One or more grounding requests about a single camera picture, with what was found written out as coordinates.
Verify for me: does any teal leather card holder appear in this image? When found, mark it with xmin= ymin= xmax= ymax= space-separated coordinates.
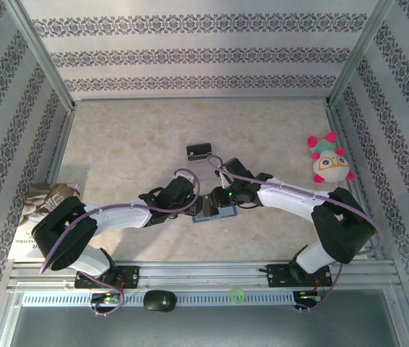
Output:
xmin=191 ymin=204 xmax=237 ymax=224

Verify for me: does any small black box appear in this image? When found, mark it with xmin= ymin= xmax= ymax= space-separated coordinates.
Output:
xmin=185 ymin=142 xmax=217 ymax=175

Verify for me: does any plush toy with glasses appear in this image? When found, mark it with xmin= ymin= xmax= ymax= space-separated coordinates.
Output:
xmin=306 ymin=131 xmax=356 ymax=185

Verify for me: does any black computer mouse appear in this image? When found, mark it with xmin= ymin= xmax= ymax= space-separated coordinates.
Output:
xmin=142 ymin=289 xmax=177 ymax=314

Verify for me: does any small circuit board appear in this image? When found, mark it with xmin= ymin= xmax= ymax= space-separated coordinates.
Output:
xmin=294 ymin=288 xmax=323 ymax=303
xmin=90 ymin=291 xmax=125 ymax=307

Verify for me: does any book with sculpture cover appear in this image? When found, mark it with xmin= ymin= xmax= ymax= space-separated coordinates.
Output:
xmin=9 ymin=182 xmax=82 ymax=262

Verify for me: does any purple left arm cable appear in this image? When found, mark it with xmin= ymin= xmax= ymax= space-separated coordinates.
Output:
xmin=38 ymin=168 xmax=201 ymax=318

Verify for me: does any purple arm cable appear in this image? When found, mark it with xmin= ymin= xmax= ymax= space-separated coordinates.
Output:
xmin=207 ymin=155 xmax=385 ymax=315
xmin=38 ymin=168 xmax=201 ymax=318

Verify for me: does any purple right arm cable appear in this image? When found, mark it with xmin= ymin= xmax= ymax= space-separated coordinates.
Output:
xmin=207 ymin=155 xmax=385 ymax=315

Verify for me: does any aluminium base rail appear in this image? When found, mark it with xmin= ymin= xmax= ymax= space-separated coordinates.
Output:
xmin=7 ymin=259 xmax=397 ymax=292

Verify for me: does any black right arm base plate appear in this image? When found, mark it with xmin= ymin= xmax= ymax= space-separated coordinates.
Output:
xmin=266 ymin=263 xmax=332 ymax=289

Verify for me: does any white slotted cable duct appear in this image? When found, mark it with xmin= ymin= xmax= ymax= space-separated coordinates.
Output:
xmin=21 ymin=291 xmax=296 ymax=308

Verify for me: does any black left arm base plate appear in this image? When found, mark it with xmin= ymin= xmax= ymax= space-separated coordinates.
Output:
xmin=74 ymin=265 xmax=141 ymax=290

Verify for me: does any aluminium frame cross rail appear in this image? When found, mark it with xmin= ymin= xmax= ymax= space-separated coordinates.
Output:
xmin=72 ymin=95 xmax=332 ymax=104

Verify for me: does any aluminium frame side rail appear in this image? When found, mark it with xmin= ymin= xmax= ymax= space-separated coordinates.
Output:
xmin=45 ymin=104 xmax=77 ymax=185
xmin=324 ymin=100 xmax=386 ymax=261

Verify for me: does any aluminium frame post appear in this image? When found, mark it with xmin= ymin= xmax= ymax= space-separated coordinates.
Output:
xmin=4 ymin=0 xmax=77 ymax=111
xmin=327 ymin=0 xmax=397 ymax=108

